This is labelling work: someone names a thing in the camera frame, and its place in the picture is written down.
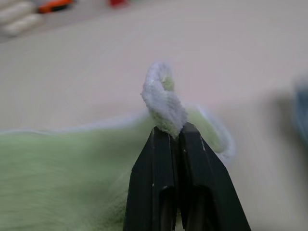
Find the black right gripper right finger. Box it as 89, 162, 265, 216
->
177, 122, 252, 231

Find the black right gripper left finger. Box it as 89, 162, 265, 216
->
123, 127, 179, 231

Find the light green towel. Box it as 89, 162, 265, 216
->
0, 61, 236, 231

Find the blue grey object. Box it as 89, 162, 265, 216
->
291, 76, 308, 142

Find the orange and black object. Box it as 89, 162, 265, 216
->
38, 0, 74, 13

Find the white ribbed object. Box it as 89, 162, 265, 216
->
0, 0, 42, 38

